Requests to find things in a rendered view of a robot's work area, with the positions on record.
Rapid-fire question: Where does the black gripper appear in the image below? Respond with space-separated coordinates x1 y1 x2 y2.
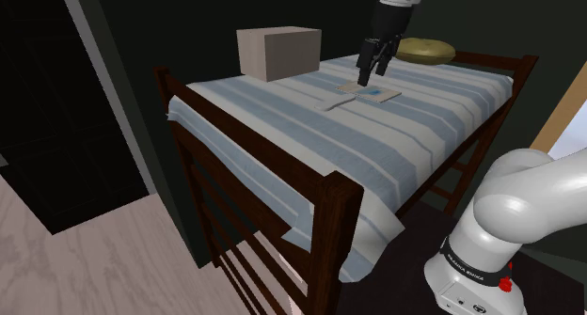
356 0 413 87

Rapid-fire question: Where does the beige flat book, blue mark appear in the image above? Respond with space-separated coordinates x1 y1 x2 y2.
336 80 403 104

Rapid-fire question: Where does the olive round cushion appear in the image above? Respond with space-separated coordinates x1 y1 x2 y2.
395 37 457 66

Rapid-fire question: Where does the white flat spatula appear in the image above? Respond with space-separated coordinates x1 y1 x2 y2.
314 96 357 113

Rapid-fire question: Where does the wooden bed with striped cover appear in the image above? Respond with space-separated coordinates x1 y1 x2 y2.
153 49 540 315

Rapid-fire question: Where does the grey-beige cardboard box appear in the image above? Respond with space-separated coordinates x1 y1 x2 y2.
235 26 323 84

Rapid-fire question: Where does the dark robot stand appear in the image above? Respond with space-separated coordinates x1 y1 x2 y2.
337 199 587 315

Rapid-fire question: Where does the window with tan frame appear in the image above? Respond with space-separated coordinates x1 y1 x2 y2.
529 60 587 162

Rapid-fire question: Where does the dark door with grey frame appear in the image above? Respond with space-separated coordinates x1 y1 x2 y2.
0 0 159 236

